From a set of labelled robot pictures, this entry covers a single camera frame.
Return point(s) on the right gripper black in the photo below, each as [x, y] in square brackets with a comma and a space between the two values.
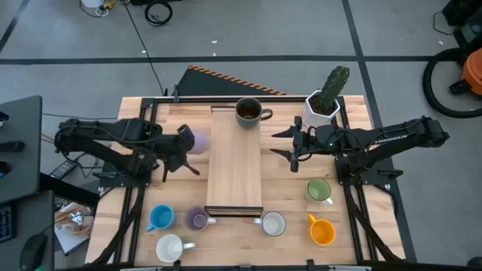
[312, 141]

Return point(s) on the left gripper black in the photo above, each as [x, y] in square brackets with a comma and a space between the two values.
[175, 150]

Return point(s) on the light purple ribbed mug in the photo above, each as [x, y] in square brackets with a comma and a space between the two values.
[199, 143]

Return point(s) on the dark green brown mug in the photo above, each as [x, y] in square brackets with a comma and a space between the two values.
[248, 113]

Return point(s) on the purple and white mug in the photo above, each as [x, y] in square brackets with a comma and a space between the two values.
[196, 219]

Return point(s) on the orange mug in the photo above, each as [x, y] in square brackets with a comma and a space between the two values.
[322, 231]

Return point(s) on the plain white mug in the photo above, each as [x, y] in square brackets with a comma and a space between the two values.
[169, 248]

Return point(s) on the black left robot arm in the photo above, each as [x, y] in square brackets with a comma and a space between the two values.
[94, 128]

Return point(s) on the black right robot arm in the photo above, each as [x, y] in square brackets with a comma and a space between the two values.
[395, 137]

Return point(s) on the white hexagonal plant pot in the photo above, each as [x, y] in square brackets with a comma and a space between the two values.
[310, 118]

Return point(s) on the wooden tray board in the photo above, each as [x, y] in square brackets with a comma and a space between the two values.
[233, 169]

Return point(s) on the black mat with striped edge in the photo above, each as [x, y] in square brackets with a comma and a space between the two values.
[203, 84]

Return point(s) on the green cactus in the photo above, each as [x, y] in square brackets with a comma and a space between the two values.
[333, 84]

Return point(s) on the blue white floral mug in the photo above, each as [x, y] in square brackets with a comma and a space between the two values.
[273, 224]

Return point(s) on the black power adapter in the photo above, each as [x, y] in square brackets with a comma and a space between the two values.
[63, 169]

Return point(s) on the crumpled silver foil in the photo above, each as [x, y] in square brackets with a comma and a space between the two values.
[77, 218]

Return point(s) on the white paper notebook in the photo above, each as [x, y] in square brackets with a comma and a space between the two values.
[71, 239]

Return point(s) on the yellow plug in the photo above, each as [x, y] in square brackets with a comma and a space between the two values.
[109, 5]

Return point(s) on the dark grey desk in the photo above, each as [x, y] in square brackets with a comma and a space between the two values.
[34, 218]

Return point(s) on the black desk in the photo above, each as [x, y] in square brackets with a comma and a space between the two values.
[22, 180]

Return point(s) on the white bucket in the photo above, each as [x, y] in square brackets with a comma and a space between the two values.
[92, 3]

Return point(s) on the black computer mouse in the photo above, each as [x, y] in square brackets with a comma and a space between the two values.
[33, 252]

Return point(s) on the black keyboard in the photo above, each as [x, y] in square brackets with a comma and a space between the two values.
[5, 224]

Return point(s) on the orange vacuum cleaner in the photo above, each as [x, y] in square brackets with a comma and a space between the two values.
[474, 71]

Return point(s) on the black equipment case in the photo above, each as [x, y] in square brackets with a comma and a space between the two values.
[467, 22]

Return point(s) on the black metal table frame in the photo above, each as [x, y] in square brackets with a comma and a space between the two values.
[196, 99]

